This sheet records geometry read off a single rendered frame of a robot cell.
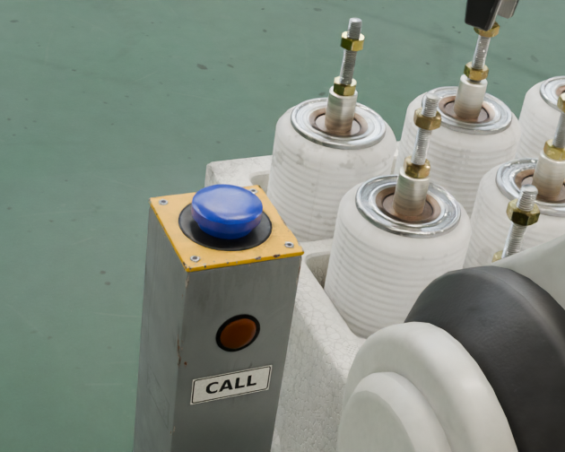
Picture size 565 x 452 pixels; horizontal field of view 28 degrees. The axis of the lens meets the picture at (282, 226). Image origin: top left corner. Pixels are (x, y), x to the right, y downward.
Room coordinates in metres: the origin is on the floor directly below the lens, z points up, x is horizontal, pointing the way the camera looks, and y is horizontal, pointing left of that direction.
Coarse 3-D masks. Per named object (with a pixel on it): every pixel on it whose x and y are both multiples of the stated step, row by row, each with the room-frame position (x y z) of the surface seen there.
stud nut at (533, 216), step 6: (510, 204) 0.57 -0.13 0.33; (516, 204) 0.57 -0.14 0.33; (534, 204) 0.57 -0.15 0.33; (510, 210) 0.57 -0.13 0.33; (516, 210) 0.56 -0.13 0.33; (522, 210) 0.56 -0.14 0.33; (534, 210) 0.57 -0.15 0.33; (510, 216) 0.56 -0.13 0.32; (516, 216) 0.56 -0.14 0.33; (522, 216) 0.56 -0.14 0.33; (528, 216) 0.56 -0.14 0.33; (534, 216) 0.56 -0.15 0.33; (516, 222) 0.56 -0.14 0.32; (522, 222) 0.56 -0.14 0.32; (528, 222) 0.56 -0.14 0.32; (534, 222) 0.56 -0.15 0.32
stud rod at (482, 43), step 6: (480, 36) 0.83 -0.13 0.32; (480, 42) 0.83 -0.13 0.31; (486, 42) 0.83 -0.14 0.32; (480, 48) 0.83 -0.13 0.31; (486, 48) 0.83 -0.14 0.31; (474, 54) 0.83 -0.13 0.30; (480, 54) 0.83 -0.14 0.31; (486, 54) 0.83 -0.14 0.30; (474, 60) 0.83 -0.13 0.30; (480, 60) 0.83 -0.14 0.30; (474, 66) 0.83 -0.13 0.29; (480, 66) 0.83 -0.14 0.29; (468, 78) 0.83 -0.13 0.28
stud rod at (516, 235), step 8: (528, 184) 0.57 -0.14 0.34; (520, 192) 0.57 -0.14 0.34; (528, 192) 0.56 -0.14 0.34; (536, 192) 0.57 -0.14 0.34; (520, 200) 0.57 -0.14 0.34; (528, 200) 0.56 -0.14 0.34; (520, 208) 0.57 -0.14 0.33; (528, 208) 0.56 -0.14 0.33; (512, 224) 0.57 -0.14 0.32; (512, 232) 0.57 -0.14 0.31; (520, 232) 0.56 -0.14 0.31; (512, 240) 0.56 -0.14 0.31; (520, 240) 0.57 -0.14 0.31; (504, 248) 0.57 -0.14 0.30; (512, 248) 0.56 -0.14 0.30; (520, 248) 0.57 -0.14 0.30; (504, 256) 0.57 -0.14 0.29
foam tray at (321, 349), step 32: (256, 160) 0.82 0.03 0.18; (320, 256) 0.70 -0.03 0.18; (320, 288) 0.66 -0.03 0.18; (320, 320) 0.62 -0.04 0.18; (288, 352) 0.64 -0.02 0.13; (320, 352) 0.60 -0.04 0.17; (352, 352) 0.59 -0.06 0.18; (288, 384) 0.63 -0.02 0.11; (320, 384) 0.59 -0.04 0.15; (288, 416) 0.62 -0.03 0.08; (320, 416) 0.58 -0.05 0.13; (288, 448) 0.61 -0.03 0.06; (320, 448) 0.57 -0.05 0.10
